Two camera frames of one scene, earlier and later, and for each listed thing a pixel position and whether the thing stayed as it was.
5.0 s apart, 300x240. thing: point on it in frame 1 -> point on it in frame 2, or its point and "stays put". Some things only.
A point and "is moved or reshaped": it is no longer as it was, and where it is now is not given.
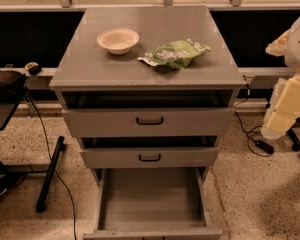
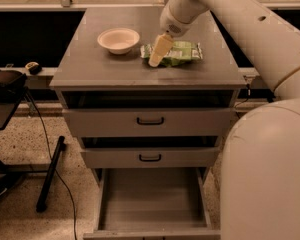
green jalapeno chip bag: (174, 55) is moved or reshaped
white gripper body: (299, 49) -> (170, 23)
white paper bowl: (118, 41) stays put
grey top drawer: (149, 121) stays put
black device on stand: (7, 86) stays put
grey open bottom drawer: (156, 203) stays put
